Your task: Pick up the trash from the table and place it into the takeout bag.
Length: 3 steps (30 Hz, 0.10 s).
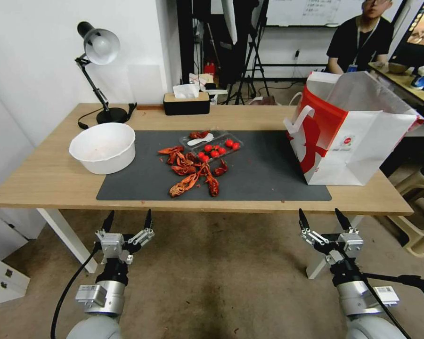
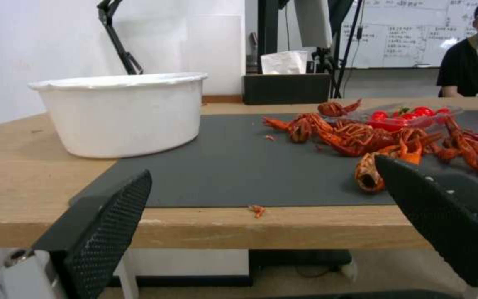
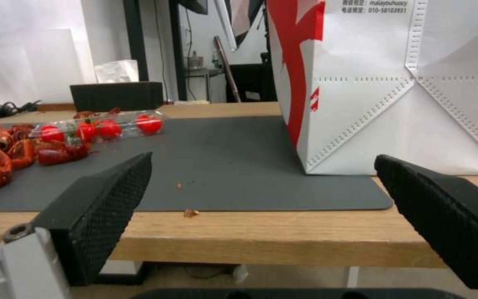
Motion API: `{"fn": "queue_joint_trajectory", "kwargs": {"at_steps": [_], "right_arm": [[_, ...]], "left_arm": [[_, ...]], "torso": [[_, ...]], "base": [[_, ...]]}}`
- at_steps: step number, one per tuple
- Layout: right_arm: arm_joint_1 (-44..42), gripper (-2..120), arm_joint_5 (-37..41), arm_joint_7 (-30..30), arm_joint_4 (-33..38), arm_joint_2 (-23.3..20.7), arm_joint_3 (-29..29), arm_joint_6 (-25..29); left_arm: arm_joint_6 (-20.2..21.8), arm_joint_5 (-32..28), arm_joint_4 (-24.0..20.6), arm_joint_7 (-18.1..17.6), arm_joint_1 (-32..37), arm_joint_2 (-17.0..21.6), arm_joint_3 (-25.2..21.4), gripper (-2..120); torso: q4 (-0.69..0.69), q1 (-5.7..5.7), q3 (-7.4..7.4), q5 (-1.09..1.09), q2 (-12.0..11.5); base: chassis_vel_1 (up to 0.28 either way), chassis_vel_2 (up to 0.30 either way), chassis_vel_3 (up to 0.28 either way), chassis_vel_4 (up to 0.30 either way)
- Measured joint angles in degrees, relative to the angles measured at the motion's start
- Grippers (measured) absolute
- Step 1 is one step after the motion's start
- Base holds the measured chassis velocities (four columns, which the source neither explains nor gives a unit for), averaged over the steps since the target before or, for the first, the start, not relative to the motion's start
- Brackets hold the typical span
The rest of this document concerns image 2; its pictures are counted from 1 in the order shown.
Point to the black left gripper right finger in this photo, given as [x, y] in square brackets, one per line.
[450, 218]

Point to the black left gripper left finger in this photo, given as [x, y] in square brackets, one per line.
[98, 236]

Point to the white round takeout box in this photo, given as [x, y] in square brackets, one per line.
[127, 118]

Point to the black tissue box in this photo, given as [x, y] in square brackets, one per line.
[286, 88]

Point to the white table leg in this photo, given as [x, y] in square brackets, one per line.
[128, 280]

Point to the red crayfish with long tail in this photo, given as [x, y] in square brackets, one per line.
[467, 149]

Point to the red crayfish with thin legs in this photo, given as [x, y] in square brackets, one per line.
[419, 140]

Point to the orange curled crayfish shell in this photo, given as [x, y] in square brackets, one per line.
[367, 174]

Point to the clear plastic tomato tray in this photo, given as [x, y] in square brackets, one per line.
[438, 120]

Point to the red cherry tomato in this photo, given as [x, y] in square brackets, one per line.
[443, 111]
[379, 116]
[408, 117]
[423, 111]

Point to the large red crayfish body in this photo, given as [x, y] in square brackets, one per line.
[355, 138]

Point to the grey table mat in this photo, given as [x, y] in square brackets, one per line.
[230, 165]

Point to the person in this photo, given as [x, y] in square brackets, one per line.
[469, 62]

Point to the red crayfish with raised claw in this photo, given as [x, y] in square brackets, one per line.
[335, 109]

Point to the small crayfish scrap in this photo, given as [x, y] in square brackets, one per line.
[257, 211]

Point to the red crayfish with spread claws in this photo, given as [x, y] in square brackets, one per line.
[303, 126]

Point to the whiteboard with writing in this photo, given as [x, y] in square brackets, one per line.
[405, 34]

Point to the tiny crayfish crumb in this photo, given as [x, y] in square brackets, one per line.
[270, 137]

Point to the black tripod stand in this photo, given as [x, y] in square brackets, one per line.
[349, 46]

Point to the white tissue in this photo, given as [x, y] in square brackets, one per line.
[284, 62]

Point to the white light panel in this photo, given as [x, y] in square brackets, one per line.
[313, 21]

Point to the black upright column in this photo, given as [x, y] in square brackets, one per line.
[272, 28]

